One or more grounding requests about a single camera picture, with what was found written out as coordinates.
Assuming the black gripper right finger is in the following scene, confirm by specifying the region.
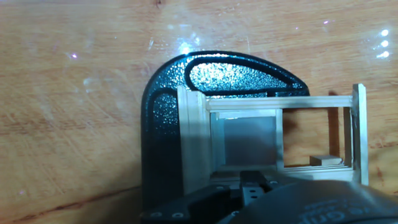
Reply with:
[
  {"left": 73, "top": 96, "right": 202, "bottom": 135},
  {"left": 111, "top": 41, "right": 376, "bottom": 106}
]
[{"left": 239, "top": 170, "right": 285, "bottom": 208}]

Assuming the black metal C-clamp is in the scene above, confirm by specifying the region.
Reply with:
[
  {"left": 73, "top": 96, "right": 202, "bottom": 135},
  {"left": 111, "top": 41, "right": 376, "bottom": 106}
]
[{"left": 140, "top": 50, "right": 311, "bottom": 212}]

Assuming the glossy brown wooden board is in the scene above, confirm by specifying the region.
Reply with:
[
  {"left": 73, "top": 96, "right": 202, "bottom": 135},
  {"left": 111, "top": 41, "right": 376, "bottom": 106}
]
[{"left": 0, "top": 0, "right": 398, "bottom": 224}]

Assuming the wooden sash with translucent pane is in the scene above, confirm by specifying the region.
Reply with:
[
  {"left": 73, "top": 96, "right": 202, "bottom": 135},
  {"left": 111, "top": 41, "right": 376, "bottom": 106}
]
[{"left": 210, "top": 108, "right": 284, "bottom": 172}]

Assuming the miniature wooden window frame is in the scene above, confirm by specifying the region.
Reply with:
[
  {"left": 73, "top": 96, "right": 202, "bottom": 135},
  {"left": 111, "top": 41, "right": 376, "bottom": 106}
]
[{"left": 176, "top": 83, "right": 369, "bottom": 196}]

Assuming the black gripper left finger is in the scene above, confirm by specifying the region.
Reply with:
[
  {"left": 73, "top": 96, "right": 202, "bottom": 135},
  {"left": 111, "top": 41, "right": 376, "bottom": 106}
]
[{"left": 140, "top": 184, "right": 243, "bottom": 224}]

